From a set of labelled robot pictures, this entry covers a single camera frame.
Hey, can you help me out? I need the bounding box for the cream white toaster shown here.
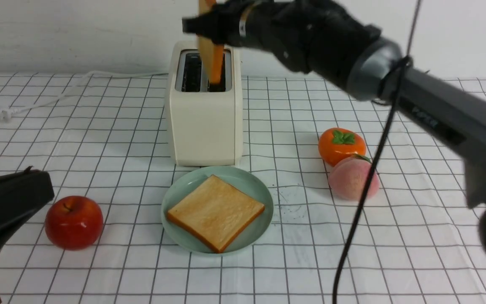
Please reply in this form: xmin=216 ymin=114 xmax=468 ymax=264
xmin=165 ymin=41 xmax=243 ymax=167

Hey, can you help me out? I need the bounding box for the light green plate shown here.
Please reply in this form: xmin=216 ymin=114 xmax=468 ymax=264
xmin=160 ymin=166 xmax=275 ymax=255

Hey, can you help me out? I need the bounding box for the white toaster power cord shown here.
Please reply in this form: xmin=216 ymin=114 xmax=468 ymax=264
xmin=0 ymin=71 xmax=170 ymax=124

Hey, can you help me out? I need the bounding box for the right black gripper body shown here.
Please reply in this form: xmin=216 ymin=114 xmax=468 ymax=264
xmin=182 ymin=0 xmax=260 ymax=48

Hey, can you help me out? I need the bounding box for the pink peach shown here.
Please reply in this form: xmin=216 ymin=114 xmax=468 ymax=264
xmin=328 ymin=154 xmax=372 ymax=201

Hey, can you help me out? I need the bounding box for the orange persimmon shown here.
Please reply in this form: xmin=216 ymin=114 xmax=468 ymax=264
xmin=318 ymin=128 xmax=367 ymax=167

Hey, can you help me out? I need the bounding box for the right black camera cable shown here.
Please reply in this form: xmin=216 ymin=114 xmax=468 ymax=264
xmin=332 ymin=55 xmax=412 ymax=304

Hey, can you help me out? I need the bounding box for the red apple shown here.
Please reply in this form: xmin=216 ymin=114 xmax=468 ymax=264
xmin=45 ymin=195 xmax=104 ymax=251

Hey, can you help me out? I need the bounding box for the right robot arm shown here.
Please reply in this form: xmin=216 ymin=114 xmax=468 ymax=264
xmin=182 ymin=0 xmax=486 ymax=252

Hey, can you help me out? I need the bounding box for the toast slice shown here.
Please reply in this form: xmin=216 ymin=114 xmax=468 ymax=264
xmin=166 ymin=175 xmax=265 ymax=254
xmin=197 ymin=0 xmax=224 ymax=85

